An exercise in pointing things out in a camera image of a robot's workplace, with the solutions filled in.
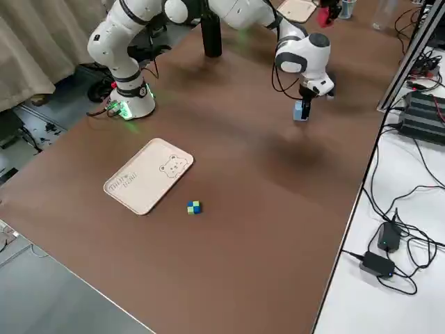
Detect blue foam block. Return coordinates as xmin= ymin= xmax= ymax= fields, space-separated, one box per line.
xmin=293 ymin=100 xmax=311 ymax=122

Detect blue pen cup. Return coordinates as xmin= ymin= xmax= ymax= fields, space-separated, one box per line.
xmin=339 ymin=0 xmax=357 ymax=20

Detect red black clip leads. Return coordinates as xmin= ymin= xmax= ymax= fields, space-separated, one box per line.
xmin=405 ymin=48 xmax=445 ymax=92

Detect black vase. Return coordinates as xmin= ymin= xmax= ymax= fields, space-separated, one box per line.
xmin=200 ymin=13 xmax=223 ymax=58

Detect black finned power unit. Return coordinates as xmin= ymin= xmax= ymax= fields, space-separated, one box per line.
xmin=397 ymin=90 xmax=445 ymax=145

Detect black power adapter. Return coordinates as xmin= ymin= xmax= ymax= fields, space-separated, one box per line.
xmin=377 ymin=221 xmax=404 ymax=254
xmin=359 ymin=251 xmax=397 ymax=279

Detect cream tray with bear print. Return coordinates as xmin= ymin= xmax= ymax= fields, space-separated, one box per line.
xmin=103 ymin=138 xmax=195 ymax=216

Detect white desk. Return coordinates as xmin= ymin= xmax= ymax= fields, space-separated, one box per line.
xmin=311 ymin=31 xmax=445 ymax=334

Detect beige curtain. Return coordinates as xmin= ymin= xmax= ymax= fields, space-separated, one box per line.
xmin=0 ymin=0 xmax=115 ymax=113

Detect grey side table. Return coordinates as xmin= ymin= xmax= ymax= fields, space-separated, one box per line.
xmin=0 ymin=218 xmax=156 ymax=334

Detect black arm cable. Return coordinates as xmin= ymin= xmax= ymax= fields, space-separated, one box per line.
xmin=270 ymin=62 xmax=303 ymax=102

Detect aluminium camera post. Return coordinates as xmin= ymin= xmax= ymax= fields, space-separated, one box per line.
xmin=376 ymin=0 xmax=445 ymax=113

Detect black adapter cord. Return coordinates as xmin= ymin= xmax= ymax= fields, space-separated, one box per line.
xmin=341 ymin=248 xmax=366 ymax=261
xmin=380 ymin=236 xmax=439 ymax=296
xmin=361 ymin=132 xmax=445 ymax=230

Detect black base cable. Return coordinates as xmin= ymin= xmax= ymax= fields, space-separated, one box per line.
xmin=86 ymin=103 xmax=118 ymax=118

